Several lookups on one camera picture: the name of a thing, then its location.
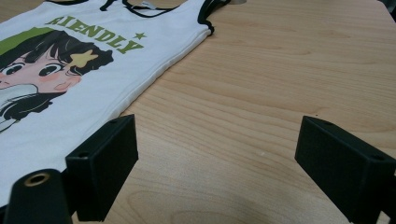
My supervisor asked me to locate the white cartoon print tank top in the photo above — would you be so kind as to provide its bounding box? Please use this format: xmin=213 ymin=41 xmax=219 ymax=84
xmin=0 ymin=0 xmax=233 ymax=208

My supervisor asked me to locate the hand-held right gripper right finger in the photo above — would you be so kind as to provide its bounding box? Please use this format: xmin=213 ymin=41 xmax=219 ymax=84
xmin=294 ymin=115 xmax=396 ymax=224

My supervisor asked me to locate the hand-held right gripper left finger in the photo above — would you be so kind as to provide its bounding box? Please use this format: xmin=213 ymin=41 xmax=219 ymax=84
xmin=64 ymin=114 xmax=139 ymax=222

